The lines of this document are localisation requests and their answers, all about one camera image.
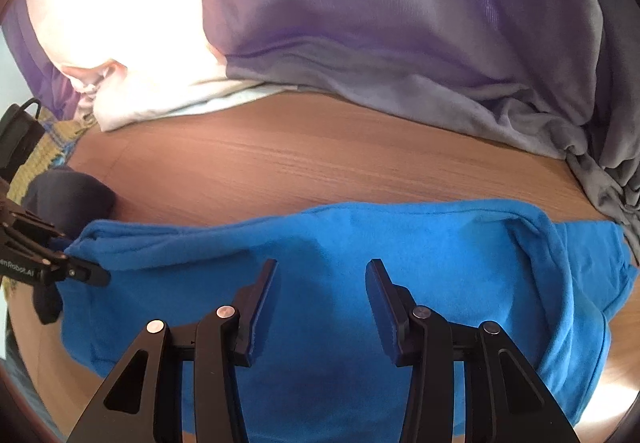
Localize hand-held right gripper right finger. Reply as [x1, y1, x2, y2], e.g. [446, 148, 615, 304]
[365, 259, 581, 443]

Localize black device with cable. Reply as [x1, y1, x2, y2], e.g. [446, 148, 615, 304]
[0, 100, 47, 184]

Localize white cloth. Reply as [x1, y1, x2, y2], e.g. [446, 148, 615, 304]
[27, 0, 281, 132]

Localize yellow patterned cloth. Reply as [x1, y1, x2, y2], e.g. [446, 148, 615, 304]
[0, 116, 98, 299]

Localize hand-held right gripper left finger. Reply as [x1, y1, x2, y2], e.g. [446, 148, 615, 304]
[67, 259, 278, 443]

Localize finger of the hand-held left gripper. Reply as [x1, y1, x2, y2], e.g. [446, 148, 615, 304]
[47, 254, 111, 287]
[0, 208, 70, 254]

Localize purple grey cloth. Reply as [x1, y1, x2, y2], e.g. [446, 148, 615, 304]
[0, 0, 608, 159]

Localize grey crumpled cloth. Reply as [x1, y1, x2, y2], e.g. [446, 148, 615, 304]
[565, 0, 640, 264]

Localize dark cloth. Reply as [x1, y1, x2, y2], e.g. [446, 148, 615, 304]
[22, 172, 118, 241]

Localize blue pants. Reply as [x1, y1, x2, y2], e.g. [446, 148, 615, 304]
[59, 198, 640, 439]

